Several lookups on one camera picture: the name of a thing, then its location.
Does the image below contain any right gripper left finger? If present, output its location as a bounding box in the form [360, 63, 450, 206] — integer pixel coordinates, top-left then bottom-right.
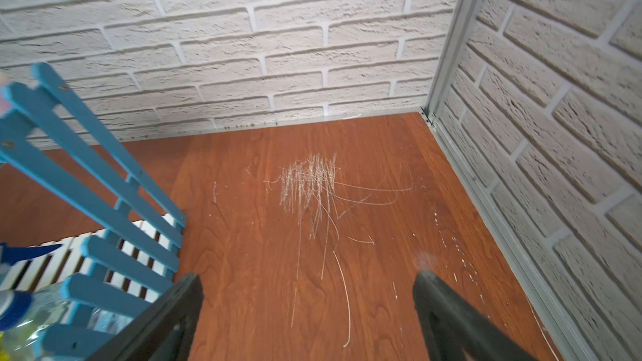
[88, 273, 204, 360]

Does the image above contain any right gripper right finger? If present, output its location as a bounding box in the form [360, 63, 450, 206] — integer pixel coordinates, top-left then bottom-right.
[413, 270, 533, 360]

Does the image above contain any clear blue spray bottle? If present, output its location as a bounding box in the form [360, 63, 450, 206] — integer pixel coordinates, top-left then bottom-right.
[1, 242, 133, 360]

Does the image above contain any blue white slatted shelf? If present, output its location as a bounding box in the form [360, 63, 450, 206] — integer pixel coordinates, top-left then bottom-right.
[1, 63, 186, 360]

